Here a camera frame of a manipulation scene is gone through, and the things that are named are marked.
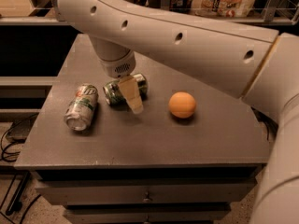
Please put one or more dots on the green soda can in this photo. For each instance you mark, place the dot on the green soda can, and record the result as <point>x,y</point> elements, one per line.
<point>113,94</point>

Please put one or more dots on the round drawer knob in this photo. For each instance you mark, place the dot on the round drawer knob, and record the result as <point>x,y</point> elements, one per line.
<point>147,198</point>

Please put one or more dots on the printed snack bag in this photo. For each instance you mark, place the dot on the printed snack bag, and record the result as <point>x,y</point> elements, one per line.
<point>222,8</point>

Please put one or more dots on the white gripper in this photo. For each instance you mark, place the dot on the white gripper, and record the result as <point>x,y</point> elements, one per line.
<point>121,66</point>

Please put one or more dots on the white 7up can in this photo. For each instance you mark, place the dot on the white 7up can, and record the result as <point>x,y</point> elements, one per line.
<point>79,114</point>

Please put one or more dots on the metal shelf rail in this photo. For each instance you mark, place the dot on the metal shelf rail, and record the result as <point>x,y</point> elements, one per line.
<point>264,12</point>

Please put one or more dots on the grey drawer cabinet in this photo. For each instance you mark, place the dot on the grey drawer cabinet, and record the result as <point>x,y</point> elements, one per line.
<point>193,169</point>

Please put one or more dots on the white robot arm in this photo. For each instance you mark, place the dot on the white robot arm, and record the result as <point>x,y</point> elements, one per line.
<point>257,65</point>

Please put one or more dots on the orange ball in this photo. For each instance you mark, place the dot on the orange ball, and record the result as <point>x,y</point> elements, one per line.
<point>182,105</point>

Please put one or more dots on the black power adapter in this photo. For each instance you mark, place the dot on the black power adapter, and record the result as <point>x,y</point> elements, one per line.
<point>19,130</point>

